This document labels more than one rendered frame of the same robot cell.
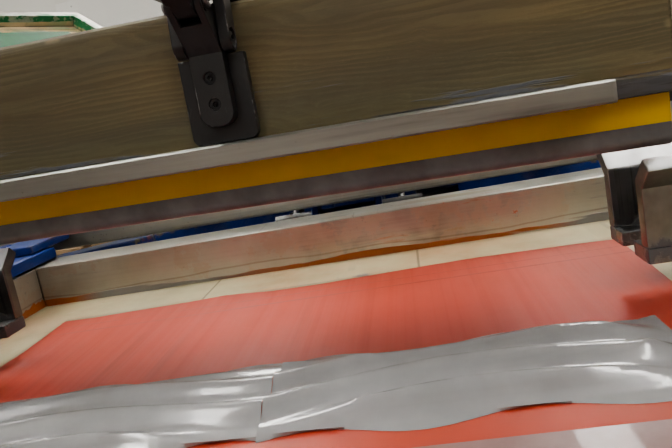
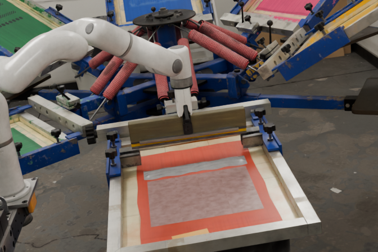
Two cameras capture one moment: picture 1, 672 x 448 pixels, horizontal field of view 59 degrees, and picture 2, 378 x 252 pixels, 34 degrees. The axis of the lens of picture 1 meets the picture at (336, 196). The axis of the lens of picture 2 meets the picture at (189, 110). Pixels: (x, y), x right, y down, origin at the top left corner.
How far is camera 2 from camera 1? 192 cm
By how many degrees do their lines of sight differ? 16
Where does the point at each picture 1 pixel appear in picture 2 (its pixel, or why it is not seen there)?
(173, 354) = (171, 162)
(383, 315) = (205, 155)
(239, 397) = (190, 167)
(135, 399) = (174, 169)
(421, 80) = (214, 126)
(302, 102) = (198, 128)
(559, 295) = (232, 152)
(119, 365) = (163, 165)
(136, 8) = not seen: outside the picture
